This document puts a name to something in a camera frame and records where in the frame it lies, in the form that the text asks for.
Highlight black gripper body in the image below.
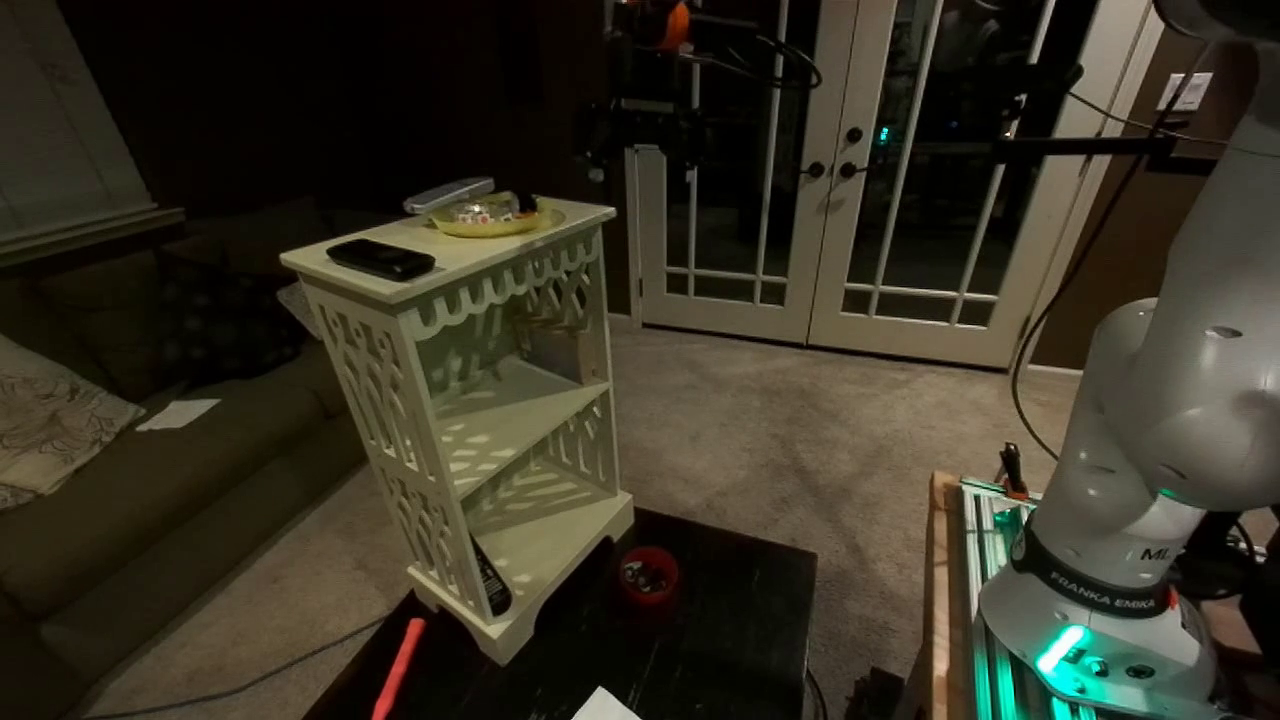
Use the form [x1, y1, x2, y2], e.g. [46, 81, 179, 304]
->
[585, 112, 708, 185]

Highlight white lattice shelf unit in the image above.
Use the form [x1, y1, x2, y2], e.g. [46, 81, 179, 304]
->
[274, 195, 639, 667]

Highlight orange wrist knob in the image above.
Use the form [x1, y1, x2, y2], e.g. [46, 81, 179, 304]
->
[658, 0, 697, 54]

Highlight silver remote control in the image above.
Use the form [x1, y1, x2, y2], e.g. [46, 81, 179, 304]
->
[398, 170, 501, 216]

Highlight white french doors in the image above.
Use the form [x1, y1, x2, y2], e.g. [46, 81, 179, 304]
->
[618, 0, 1151, 372]

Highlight wide black remote control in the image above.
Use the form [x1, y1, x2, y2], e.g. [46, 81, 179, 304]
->
[323, 234, 438, 282]

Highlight red bowl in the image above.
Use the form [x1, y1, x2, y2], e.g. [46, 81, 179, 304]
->
[612, 538, 689, 616]

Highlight dark cushion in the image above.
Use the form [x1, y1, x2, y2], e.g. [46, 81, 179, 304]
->
[153, 253, 321, 391]

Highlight slim black remote control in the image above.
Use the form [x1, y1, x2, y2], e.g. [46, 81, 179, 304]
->
[469, 531, 516, 619]

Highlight white paper sheet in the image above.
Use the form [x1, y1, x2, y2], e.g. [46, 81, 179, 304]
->
[568, 682, 643, 720]
[132, 397, 223, 435]

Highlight window blind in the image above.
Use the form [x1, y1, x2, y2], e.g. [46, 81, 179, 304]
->
[0, 0, 186, 262]

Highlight grey fabric sofa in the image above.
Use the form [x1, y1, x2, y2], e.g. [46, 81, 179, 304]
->
[0, 195, 374, 720]

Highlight light patterned cushion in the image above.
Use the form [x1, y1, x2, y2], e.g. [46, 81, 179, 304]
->
[0, 331, 146, 511]

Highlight black camera boom pole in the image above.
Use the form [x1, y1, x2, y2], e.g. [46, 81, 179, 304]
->
[923, 124, 1221, 175]

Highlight black hanging cable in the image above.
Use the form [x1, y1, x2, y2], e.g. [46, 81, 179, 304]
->
[1002, 73, 1212, 465]

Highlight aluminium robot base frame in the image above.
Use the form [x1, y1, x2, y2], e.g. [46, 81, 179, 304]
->
[926, 467, 1280, 720]

